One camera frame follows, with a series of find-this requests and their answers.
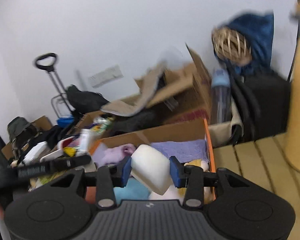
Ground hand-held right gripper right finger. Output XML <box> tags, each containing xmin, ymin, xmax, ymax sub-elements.
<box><xmin>169</xmin><ymin>156</ymin><xmax>275</xmax><ymax>208</ymax></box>

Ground wicker ball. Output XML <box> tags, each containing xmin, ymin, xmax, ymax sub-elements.
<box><xmin>211</xmin><ymin>26</ymin><xmax>253</xmax><ymax>64</ymax></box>

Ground black cloth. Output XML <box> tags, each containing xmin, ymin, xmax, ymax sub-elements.
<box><xmin>27</xmin><ymin>124</ymin><xmax>73</xmax><ymax>151</ymax></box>

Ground white carton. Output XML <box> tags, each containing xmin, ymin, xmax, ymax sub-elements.
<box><xmin>22</xmin><ymin>141</ymin><xmax>50</xmax><ymax>165</ymax></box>

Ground red cardboard box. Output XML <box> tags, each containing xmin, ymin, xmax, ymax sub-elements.
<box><xmin>86</xmin><ymin>118</ymin><xmax>217</xmax><ymax>205</ymax></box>

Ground white wall outlet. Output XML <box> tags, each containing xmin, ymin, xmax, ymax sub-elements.
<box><xmin>88</xmin><ymin>65</ymin><xmax>124</xmax><ymax>88</ymax></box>

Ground white foam block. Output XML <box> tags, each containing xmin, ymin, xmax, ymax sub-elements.
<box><xmin>130</xmin><ymin>143</ymin><xmax>172</xmax><ymax>196</ymax></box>

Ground black hand trolley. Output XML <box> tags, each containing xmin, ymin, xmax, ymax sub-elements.
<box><xmin>34</xmin><ymin>52</ymin><xmax>75</xmax><ymax>118</ymax></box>

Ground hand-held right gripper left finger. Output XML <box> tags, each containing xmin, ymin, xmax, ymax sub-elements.
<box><xmin>27</xmin><ymin>156</ymin><xmax>133</xmax><ymax>209</ymax></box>

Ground black bag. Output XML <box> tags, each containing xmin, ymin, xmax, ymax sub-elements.
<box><xmin>66</xmin><ymin>85</ymin><xmax>111</xmax><ymax>113</ymax></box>

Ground black suitcase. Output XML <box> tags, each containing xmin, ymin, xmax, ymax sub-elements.
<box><xmin>229</xmin><ymin>72</ymin><xmax>292</xmax><ymax>141</ymax></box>

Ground blue water bottle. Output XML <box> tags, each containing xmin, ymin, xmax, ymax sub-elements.
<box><xmin>211</xmin><ymin>68</ymin><xmax>232</xmax><ymax>125</ymax></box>

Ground cardboard box of supplies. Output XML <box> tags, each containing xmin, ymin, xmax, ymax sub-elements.
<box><xmin>74</xmin><ymin>109</ymin><xmax>116</xmax><ymax>136</ymax></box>

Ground low cardboard box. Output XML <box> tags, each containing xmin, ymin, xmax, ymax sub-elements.
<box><xmin>1</xmin><ymin>116</ymin><xmax>53</xmax><ymax>161</ymax></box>

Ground large torn cardboard box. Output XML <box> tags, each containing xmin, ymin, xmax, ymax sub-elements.
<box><xmin>101</xmin><ymin>42</ymin><xmax>212</xmax><ymax>126</ymax></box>

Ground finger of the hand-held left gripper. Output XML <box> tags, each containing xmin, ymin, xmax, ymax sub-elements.
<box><xmin>17</xmin><ymin>154</ymin><xmax>92</xmax><ymax>180</ymax></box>

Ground beige tote bag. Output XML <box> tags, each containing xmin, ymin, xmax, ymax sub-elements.
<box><xmin>209</xmin><ymin>102</ymin><xmax>245</xmax><ymax>148</ymax></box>

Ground blue plush toy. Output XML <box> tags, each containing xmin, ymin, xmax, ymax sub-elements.
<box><xmin>113</xmin><ymin>177</ymin><xmax>151</xmax><ymax>203</ymax></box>

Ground yellow plush toy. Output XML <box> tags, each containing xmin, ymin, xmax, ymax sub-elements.
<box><xmin>183</xmin><ymin>158</ymin><xmax>213</xmax><ymax>203</ymax></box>

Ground dark green backpack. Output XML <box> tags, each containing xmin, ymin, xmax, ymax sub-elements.
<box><xmin>7</xmin><ymin>116</ymin><xmax>38</xmax><ymax>156</ymax></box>

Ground pink cloth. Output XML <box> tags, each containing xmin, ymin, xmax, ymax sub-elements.
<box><xmin>99</xmin><ymin>143</ymin><xmax>137</xmax><ymax>167</ymax></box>

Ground purple towel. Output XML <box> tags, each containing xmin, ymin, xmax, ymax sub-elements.
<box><xmin>151</xmin><ymin>139</ymin><xmax>208</xmax><ymax>165</ymax></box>

